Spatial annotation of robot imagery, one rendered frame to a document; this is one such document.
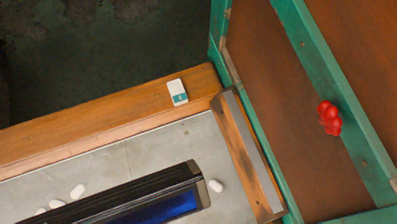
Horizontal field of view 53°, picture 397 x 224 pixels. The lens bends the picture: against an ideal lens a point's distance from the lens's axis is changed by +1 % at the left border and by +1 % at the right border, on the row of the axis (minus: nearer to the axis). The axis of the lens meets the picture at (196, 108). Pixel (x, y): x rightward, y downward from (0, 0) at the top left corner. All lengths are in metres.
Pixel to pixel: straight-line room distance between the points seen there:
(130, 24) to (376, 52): 1.67
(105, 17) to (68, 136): 1.14
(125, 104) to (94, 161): 0.15
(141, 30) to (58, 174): 1.13
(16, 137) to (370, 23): 0.83
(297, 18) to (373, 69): 0.13
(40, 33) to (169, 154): 1.27
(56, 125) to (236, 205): 0.47
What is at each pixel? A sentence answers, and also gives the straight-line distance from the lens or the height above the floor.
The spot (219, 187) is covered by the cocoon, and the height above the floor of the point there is 0.76.
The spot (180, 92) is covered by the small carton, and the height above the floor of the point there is 0.79.
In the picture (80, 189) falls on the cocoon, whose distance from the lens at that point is 0.96.
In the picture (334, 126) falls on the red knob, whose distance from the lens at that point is 0.47.
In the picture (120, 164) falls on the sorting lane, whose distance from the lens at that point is 0.97.
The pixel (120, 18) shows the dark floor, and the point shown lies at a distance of 2.03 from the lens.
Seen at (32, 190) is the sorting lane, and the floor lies 0.74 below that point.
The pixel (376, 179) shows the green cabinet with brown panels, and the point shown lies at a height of 1.24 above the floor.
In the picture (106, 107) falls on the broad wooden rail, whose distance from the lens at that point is 0.99.
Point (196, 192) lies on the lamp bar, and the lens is 0.59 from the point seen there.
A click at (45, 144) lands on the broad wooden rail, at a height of 0.77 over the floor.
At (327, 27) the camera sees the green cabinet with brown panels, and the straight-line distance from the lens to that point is 0.48.
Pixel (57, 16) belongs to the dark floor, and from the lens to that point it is 2.11.
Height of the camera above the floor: 1.67
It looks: 70 degrees down
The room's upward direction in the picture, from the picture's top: 2 degrees clockwise
